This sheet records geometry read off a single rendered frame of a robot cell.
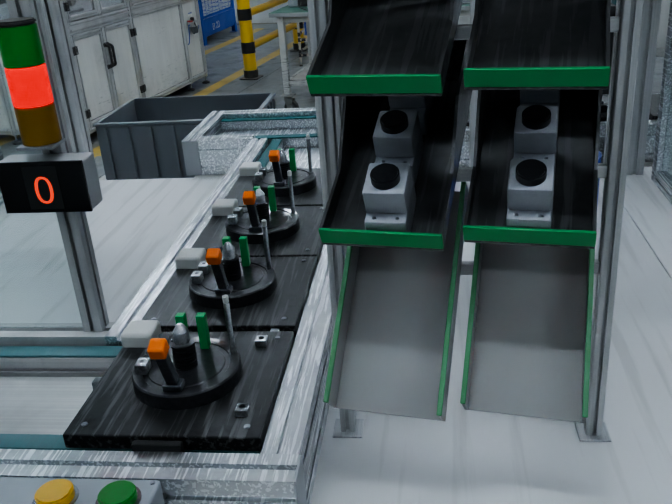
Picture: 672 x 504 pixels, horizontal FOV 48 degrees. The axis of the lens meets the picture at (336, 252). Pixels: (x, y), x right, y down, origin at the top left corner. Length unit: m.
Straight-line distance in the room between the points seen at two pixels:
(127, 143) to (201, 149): 0.85
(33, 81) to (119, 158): 1.98
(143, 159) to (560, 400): 2.31
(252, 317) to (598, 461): 0.51
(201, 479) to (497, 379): 0.35
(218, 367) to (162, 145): 2.00
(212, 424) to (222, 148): 1.31
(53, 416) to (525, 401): 0.62
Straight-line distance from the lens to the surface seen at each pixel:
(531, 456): 1.03
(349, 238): 0.79
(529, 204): 0.78
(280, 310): 1.15
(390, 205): 0.77
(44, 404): 1.14
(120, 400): 1.01
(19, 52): 1.04
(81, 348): 1.19
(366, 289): 0.92
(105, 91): 6.40
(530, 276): 0.92
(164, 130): 2.91
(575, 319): 0.91
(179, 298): 1.22
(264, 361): 1.03
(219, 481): 0.87
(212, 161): 2.15
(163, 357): 0.91
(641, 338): 1.31
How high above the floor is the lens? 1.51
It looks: 24 degrees down
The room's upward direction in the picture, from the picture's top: 4 degrees counter-clockwise
